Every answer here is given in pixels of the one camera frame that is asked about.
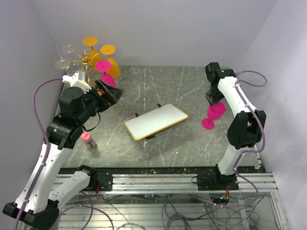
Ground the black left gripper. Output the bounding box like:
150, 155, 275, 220
77, 78, 124, 125

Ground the pink wine glass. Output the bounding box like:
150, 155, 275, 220
95, 60, 117, 88
201, 102, 226, 130

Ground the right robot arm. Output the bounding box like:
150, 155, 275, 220
201, 62, 266, 190

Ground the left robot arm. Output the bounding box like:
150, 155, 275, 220
2, 76, 124, 230

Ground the yellow wine glass rear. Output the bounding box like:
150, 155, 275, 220
83, 36, 103, 64

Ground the yellow wine glass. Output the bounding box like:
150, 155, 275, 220
100, 44, 120, 78
83, 36, 103, 64

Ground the yellow wine glass front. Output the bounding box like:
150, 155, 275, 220
100, 44, 120, 78

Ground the clear wine glass near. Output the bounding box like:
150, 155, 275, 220
55, 58, 71, 72

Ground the clear wine glass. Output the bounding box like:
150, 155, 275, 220
55, 58, 71, 72
56, 44, 76, 62

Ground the clear wine glass far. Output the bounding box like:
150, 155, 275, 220
56, 44, 76, 62

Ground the small bottle pink cap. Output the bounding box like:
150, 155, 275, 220
81, 132, 97, 150

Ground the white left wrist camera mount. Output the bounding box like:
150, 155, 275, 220
62, 70, 92, 94

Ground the gold wire wine glass rack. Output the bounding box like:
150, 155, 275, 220
72, 51, 96, 85

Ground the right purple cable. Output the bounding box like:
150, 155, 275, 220
232, 70, 268, 207

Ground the purple cable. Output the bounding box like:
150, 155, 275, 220
13, 77, 64, 230
232, 70, 268, 207

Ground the white tablet yellow frame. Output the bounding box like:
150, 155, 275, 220
125, 103, 189, 141

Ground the black wire tablet stand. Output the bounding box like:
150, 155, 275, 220
134, 103, 172, 140

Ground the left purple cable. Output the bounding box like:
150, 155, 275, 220
13, 77, 64, 230

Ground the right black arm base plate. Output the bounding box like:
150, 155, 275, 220
191, 173, 239, 191

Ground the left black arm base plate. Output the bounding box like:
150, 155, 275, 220
92, 171, 113, 191

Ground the aluminium mounting rail frame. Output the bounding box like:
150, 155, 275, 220
14, 172, 288, 230

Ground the cable tangle under table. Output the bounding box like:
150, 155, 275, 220
55, 189, 264, 230

